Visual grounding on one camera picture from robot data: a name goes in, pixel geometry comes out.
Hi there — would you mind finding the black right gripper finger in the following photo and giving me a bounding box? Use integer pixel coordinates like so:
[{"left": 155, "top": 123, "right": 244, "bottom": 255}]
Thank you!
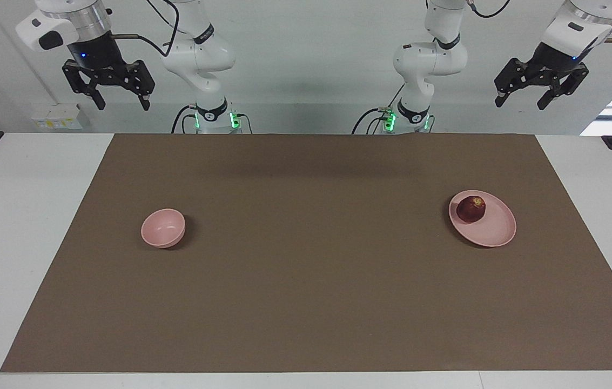
[
  {"left": 62, "top": 61, "right": 106, "bottom": 111},
  {"left": 125, "top": 61, "right": 156, "bottom": 111}
]

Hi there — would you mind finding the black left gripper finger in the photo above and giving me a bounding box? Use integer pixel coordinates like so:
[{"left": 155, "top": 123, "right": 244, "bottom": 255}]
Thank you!
[
  {"left": 494, "top": 57, "right": 531, "bottom": 108},
  {"left": 537, "top": 65, "right": 589, "bottom": 111}
]

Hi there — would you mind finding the dark red apple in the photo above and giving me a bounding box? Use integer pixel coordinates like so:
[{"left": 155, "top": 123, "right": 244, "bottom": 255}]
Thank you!
[{"left": 456, "top": 196, "right": 486, "bottom": 224}]

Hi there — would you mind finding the pink bowl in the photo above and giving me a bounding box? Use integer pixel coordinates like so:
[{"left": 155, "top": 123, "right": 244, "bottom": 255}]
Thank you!
[{"left": 140, "top": 208, "right": 186, "bottom": 249}]

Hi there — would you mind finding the pink plate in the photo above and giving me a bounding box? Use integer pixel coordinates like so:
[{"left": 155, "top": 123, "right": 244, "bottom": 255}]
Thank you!
[{"left": 448, "top": 190, "right": 517, "bottom": 248}]

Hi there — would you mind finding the brown table mat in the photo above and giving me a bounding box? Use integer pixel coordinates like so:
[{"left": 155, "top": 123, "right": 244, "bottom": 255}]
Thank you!
[{"left": 0, "top": 133, "right": 612, "bottom": 373}]

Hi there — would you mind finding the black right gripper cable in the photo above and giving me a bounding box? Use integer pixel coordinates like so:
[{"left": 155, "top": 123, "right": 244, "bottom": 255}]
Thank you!
[{"left": 110, "top": 0, "right": 179, "bottom": 57}]

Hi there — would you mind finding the white wall cable duct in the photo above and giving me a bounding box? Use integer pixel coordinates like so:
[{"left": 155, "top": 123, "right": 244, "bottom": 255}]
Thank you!
[{"left": 0, "top": 0, "right": 60, "bottom": 106}]

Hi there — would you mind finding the white wall socket box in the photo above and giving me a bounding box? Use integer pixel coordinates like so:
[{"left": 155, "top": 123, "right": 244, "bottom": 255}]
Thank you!
[{"left": 31, "top": 103, "right": 84, "bottom": 130}]

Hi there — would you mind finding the black right arm base cable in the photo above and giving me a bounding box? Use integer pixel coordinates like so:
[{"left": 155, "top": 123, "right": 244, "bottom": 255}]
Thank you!
[{"left": 171, "top": 104, "right": 198, "bottom": 134}]

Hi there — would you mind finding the black arm base cable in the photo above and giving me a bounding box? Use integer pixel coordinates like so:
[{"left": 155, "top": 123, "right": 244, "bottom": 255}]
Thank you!
[
  {"left": 171, "top": 104, "right": 198, "bottom": 134},
  {"left": 352, "top": 107, "right": 394, "bottom": 135}
]

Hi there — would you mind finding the black left arm base cable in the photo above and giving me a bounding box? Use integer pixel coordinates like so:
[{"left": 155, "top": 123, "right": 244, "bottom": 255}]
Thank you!
[{"left": 352, "top": 107, "right": 394, "bottom": 135}]

